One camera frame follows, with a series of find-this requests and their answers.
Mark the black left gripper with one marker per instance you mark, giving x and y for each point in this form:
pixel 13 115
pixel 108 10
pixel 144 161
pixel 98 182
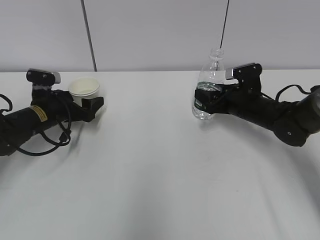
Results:
pixel 59 105

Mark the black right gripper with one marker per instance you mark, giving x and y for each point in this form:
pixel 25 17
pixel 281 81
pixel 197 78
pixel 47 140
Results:
pixel 242 99

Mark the white paper cup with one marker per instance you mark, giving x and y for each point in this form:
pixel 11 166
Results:
pixel 84 88

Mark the clear water bottle green label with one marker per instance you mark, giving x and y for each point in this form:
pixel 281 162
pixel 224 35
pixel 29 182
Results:
pixel 209 84

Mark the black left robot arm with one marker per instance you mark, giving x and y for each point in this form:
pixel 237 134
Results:
pixel 16 128

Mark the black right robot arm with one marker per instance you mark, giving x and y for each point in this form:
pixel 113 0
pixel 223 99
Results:
pixel 291 122

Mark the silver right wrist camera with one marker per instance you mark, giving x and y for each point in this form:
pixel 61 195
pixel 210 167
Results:
pixel 242 72

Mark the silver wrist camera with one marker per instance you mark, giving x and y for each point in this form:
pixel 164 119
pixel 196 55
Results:
pixel 242 72
pixel 43 78

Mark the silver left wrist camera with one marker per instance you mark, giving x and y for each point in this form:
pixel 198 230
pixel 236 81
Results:
pixel 43 78

